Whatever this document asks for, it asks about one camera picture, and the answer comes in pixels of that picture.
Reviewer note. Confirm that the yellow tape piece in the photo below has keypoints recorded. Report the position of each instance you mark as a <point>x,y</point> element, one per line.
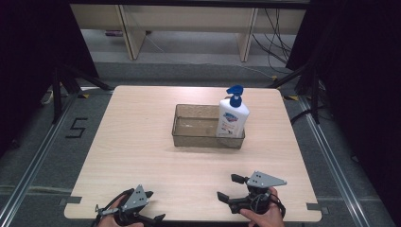
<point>291,98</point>
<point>83,96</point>

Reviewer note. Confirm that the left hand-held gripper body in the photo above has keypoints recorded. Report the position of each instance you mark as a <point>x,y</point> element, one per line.
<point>135,199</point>

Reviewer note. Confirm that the beige wooden furniture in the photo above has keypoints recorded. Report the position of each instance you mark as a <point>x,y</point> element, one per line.
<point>189,17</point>

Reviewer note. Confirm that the grey tape piece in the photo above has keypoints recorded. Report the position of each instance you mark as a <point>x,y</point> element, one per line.
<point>71,200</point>
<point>313,206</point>

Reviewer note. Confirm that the clear brown plastic bin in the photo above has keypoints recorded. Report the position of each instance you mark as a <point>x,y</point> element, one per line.
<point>192,126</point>

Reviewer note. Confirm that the person's right hand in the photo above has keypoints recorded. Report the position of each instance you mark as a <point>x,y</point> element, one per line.
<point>268,220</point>

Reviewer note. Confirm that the person's left hand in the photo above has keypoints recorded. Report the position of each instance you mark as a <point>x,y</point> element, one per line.
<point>108,220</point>

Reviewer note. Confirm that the metal floor rail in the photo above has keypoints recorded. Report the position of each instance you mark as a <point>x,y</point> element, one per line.
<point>327,151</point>
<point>38,159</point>

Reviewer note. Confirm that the dark curtain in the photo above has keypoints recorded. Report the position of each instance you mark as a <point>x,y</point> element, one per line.
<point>362,94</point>
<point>28,63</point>

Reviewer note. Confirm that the black metal stand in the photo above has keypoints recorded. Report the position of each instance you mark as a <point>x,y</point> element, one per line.
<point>57,94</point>
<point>314,94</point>

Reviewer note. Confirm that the white pump bottle blue cap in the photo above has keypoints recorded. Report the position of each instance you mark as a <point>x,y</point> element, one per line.
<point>231,121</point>

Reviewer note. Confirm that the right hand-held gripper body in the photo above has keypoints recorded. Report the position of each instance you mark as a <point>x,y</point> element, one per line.
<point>265,180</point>

